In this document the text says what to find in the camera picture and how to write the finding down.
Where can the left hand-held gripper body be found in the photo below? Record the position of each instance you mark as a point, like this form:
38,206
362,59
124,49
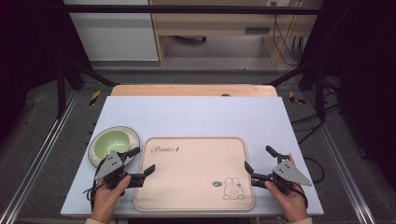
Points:
109,165

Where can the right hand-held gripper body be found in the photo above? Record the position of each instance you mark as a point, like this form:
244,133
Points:
288,174

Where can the person's right hand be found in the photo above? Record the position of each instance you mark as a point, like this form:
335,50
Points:
291,203

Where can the person's left hand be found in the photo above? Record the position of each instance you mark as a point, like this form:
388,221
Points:
107,199

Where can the green bowl with speckled rim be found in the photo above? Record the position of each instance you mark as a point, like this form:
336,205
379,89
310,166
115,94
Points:
112,142

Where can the pink tray with rabbit print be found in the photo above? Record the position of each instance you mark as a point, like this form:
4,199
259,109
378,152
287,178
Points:
193,177

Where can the yellow black floor tape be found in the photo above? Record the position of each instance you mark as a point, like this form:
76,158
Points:
95,97
295,98

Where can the white table board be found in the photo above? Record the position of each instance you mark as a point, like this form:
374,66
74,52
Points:
199,118

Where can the black metal stand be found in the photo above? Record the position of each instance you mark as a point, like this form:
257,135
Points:
70,77
311,77

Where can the white cabinet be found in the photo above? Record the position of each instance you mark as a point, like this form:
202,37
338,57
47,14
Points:
115,34

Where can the dark curtain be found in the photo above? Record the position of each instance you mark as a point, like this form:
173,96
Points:
28,46
361,62

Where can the light wooden desk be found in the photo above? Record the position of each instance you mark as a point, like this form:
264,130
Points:
218,23

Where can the black metal crossbar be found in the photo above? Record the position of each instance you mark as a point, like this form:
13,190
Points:
186,9

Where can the aluminium floor rail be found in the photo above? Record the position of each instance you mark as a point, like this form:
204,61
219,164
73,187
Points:
342,168
40,155

